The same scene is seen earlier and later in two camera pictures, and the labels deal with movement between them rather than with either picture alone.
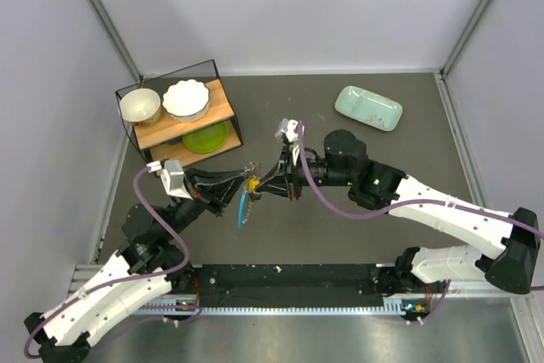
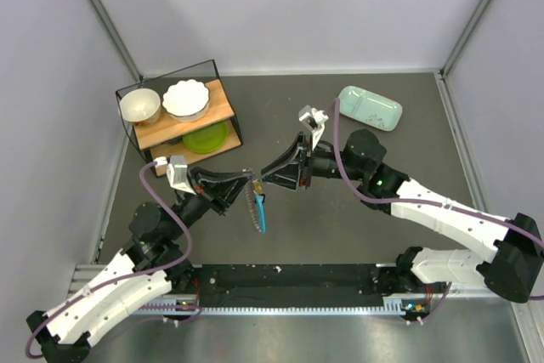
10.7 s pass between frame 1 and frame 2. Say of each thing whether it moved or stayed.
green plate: stayed
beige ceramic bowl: stayed
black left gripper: stayed
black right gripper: moved
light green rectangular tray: stayed
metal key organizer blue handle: moved
